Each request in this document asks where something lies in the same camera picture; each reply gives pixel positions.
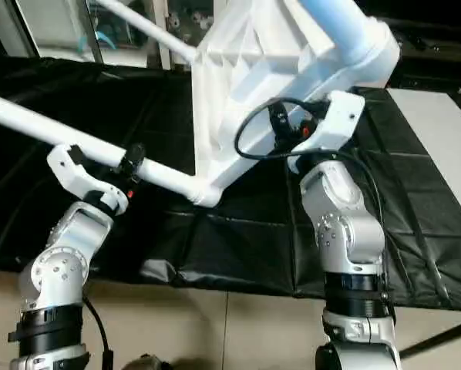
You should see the white plastic table top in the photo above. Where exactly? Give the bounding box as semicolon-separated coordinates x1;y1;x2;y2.
190;0;402;207

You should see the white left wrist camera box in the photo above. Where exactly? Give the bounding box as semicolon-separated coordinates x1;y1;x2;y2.
47;143;131;217

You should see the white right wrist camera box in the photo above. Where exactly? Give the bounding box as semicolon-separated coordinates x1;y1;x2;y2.
288;90;367;173

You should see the white plastic table leg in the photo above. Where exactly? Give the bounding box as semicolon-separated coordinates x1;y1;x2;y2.
0;89;222;208
98;0;199;64
298;0;402;87

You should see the black work mat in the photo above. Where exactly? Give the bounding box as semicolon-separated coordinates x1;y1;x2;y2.
0;54;461;311

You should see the black metal stand leg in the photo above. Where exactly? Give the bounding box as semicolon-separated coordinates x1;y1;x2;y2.
399;319;461;360

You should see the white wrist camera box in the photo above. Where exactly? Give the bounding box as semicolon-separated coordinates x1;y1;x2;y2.
288;90;367;173
47;143;131;217

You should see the white glass door cabinet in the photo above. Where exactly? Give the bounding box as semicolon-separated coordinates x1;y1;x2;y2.
156;0;216;72

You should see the white drawer cabinet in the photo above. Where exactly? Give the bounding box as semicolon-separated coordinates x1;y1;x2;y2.
369;0;461;92

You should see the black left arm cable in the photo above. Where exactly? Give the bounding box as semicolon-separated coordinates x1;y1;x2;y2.
81;296;113;370

